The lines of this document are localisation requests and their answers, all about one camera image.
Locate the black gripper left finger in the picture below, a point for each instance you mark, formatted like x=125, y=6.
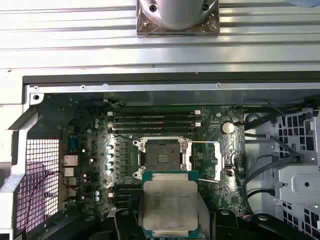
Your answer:
x=125, y=225

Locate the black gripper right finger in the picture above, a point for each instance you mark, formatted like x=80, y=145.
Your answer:
x=230, y=227

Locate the silver green CPU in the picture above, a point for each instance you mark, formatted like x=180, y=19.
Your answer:
x=170, y=205

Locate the metal socket cover frame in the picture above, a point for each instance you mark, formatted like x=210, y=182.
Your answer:
x=218, y=162

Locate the black-latched RAM slot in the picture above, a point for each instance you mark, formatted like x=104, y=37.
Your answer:
x=150, y=119
x=150, y=130
x=127, y=199
x=127, y=186

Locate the CPU socket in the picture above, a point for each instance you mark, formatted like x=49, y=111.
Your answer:
x=162, y=152

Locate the green motherboard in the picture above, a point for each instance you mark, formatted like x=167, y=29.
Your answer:
x=232, y=175

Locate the silver blue capacitor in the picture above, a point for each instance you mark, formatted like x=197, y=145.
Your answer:
x=110, y=164
x=110, y=171
x=110, y=155
x=110, y=147

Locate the metal rear port block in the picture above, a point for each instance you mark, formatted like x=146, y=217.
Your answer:
x=71, y=182
x=70, y=160
x=70, y=172

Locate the silver perforated drive cage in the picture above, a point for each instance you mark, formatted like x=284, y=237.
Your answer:
x=300, y=180

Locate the blue port connector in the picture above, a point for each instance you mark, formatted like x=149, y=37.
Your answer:
x=73, y=144

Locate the silver coin battery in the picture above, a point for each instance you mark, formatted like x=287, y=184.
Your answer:
x=227, y=127

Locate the silver motherboard screw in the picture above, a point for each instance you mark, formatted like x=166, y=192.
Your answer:
x=218, y=114

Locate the black silver PC case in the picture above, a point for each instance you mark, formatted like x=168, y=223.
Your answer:
x=150, y=86

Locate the brown square base plate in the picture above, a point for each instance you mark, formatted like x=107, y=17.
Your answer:
x=146, y=28

